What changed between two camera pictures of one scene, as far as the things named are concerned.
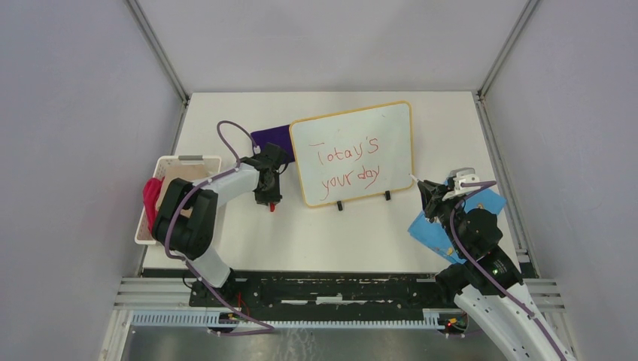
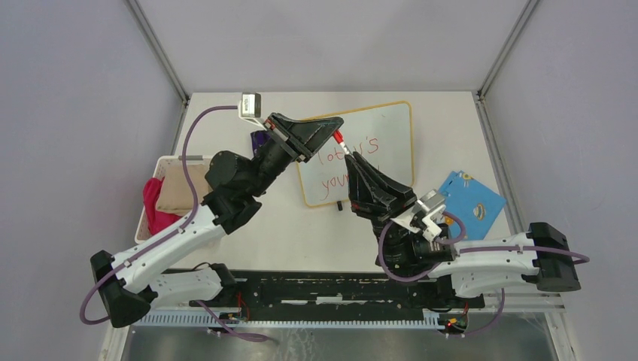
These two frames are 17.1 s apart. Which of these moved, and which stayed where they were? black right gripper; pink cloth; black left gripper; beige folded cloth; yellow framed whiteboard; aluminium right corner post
Moved: black right gripper; black left gripper
Stayed: pink cloth; aluminium right corner post; beige folded cloth; yellow framed whiteboard
